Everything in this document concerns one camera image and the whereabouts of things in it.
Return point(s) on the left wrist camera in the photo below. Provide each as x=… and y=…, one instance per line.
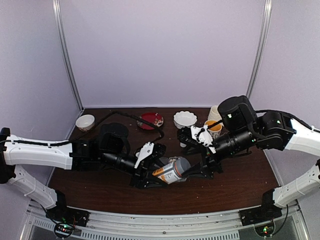
x=143, y=153

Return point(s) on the right aluminium frame post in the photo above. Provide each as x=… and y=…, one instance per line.
x=263, y=35

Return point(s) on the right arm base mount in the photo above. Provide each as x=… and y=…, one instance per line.
x=262, y=219

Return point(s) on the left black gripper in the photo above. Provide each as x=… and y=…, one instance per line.
x=145, y=165

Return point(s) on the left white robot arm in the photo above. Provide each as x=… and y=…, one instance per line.
x=110, y=148

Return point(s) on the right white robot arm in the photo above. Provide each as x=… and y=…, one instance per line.
x=246, y=127

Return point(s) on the grey capped orange label bottle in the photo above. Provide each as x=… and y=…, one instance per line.
x=172, y=172

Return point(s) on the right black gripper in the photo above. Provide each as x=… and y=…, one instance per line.
x=207, y=157

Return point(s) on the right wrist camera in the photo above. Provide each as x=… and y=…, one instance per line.
x=203, y=137

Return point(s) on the left aluminium frame post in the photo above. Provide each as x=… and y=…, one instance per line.
x=65, y=53

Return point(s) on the aluminium frame post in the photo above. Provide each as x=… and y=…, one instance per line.
x=65, y=53
x=263, y=35

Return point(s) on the small white pill bottle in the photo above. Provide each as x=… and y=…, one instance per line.
x=183, y=145

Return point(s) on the front aluminium rail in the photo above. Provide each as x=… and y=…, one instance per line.
x=223, y=225

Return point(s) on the cream ribbed mug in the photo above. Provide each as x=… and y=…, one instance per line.
x=214, y=114

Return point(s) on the red floral plate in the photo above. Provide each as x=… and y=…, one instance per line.
x=151, y=117

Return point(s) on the clear plastic pill organizer box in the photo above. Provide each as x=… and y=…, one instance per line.
x=173, y=159

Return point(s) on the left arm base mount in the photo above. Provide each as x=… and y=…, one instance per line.
x=66, y=220

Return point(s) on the white scalloped bowl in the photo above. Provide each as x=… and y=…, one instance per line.
x=184, y=119

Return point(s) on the white patterned rice bowl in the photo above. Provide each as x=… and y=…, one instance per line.
x=85, y=122

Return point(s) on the yellow interior patterned mug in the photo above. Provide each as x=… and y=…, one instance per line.
x=214, y=130

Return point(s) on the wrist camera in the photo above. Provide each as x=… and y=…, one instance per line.
x=143, y=153
x=203, y=137

